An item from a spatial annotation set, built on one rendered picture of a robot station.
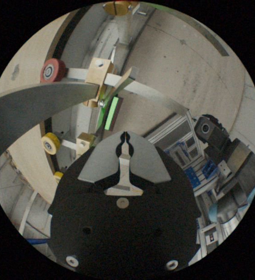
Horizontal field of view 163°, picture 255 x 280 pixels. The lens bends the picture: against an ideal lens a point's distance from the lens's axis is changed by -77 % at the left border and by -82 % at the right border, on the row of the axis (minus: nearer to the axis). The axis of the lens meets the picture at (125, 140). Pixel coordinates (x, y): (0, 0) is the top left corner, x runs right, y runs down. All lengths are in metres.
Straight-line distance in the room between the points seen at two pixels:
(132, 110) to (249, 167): 1.12
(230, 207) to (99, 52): 0.80
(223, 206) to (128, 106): 1.15
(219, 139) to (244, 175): 0.11
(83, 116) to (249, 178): 0.69
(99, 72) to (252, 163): 0.39
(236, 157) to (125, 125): 1.14
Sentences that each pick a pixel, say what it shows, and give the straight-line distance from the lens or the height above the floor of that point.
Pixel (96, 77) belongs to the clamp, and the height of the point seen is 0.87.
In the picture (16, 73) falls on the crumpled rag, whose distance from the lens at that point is 0.50.
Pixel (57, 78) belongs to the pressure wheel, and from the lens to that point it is 0.28.
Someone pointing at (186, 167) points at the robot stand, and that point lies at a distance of 0.79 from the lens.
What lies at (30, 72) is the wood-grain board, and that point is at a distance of 0.39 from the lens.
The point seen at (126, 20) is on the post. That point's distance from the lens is 0.31.
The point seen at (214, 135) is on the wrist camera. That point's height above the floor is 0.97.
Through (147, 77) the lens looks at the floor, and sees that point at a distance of 1.14.
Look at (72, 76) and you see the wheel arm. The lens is 0.29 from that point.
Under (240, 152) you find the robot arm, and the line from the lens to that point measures 0.25.
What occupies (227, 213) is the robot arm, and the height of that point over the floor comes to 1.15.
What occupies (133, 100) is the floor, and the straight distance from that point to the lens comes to 1.11.
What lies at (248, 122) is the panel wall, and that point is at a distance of 2.80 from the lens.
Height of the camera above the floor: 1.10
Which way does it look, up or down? 58 degrees down
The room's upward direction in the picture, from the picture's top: 179 degrees counter-clockwise
